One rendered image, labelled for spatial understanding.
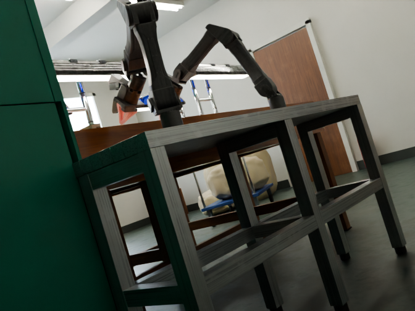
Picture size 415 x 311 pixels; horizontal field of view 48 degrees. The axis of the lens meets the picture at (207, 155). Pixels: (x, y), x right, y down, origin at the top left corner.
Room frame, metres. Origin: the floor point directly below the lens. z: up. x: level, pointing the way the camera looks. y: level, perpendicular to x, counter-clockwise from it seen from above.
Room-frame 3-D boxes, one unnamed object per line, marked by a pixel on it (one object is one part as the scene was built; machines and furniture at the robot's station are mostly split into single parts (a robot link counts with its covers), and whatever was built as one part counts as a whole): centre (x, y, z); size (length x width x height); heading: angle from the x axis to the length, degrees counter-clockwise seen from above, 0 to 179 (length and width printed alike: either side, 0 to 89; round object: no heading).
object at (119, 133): (2.05, -0.12, 0.67); 1.81 x 0.12 x 0.19; 145
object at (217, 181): (5.21, -0.25, 0.41); 0.74 x 0.56 x 0.39; 140
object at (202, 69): (2.64, -0.21, 1.08); 0.62 x 0.08 x 0.07; 145
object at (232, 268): (1.58, -0.16, 0.32); 1.20 x 0.29 x 0.63; 139
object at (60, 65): (1.85, 0.35, 1.08); 0.62 x 0.08 x 0.07; 145
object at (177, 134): (1.78, 0.06, 0.65); 1.20 x 0.90 x 0.04; 139
